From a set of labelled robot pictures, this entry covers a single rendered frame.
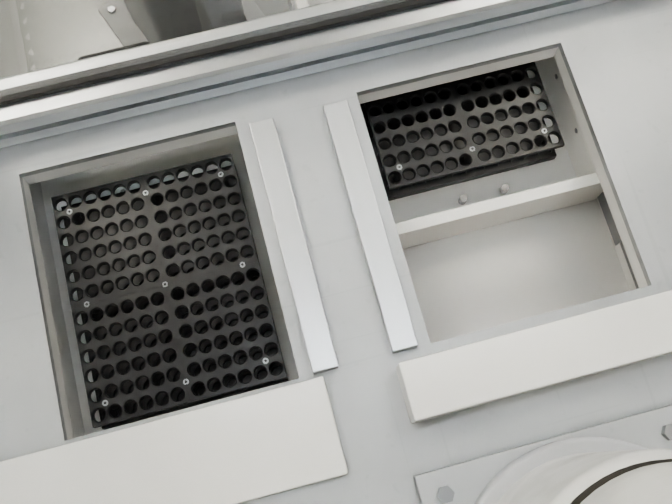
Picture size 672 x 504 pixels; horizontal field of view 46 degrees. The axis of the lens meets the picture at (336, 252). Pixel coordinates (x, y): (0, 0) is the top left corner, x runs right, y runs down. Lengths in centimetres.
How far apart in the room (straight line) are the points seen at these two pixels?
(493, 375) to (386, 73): 30
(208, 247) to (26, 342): 18
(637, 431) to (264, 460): 30
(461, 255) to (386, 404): 22
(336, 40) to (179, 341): 30
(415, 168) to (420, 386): 23
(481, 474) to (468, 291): 22
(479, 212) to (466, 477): 25
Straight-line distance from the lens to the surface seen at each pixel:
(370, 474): 68
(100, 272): 81
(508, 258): 84
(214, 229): 76
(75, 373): 83
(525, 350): 67
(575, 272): 85
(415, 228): 76
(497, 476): 66
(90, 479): 69
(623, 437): 71
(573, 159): 87
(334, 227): 71
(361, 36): 73
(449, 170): 78
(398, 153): 78
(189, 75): 72
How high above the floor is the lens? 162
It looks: 75 degrees down
